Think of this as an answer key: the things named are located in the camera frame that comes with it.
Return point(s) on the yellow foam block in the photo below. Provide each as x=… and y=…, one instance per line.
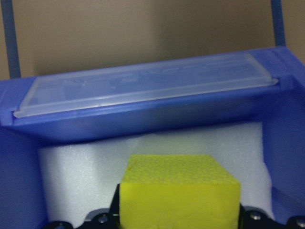
x=178, y=195

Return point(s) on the white foam pad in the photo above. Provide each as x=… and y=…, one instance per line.
x=71, y=171

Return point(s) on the blue plastic storage bin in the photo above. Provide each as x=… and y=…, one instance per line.
x=23, y=107

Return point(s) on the clear plastic label holder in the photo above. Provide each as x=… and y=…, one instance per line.
x=143, y=81

